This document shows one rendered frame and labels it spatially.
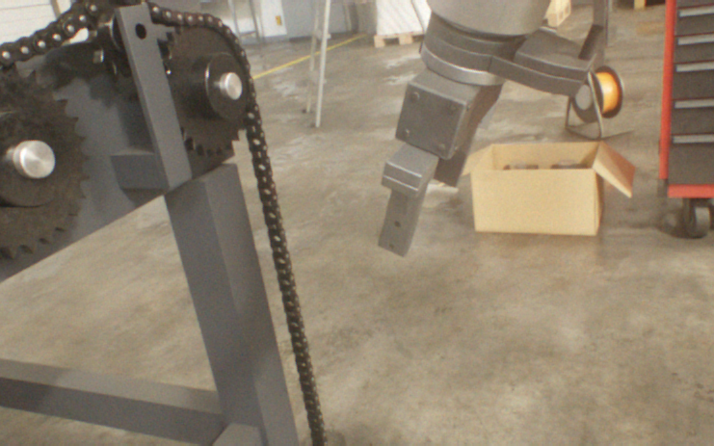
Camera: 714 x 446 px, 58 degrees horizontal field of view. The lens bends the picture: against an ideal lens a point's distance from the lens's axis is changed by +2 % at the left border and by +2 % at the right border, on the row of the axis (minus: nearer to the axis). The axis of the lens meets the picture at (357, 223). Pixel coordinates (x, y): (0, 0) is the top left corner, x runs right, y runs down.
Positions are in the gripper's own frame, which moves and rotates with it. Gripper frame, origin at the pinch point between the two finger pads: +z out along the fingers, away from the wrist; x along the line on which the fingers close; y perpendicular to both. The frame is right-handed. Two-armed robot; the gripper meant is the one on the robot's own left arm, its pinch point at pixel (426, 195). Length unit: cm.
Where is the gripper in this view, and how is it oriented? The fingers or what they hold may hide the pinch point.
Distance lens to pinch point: 59.9
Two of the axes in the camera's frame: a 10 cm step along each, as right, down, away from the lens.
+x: -4.5, 4.9, -7.4
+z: -1.7, 7.7, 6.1
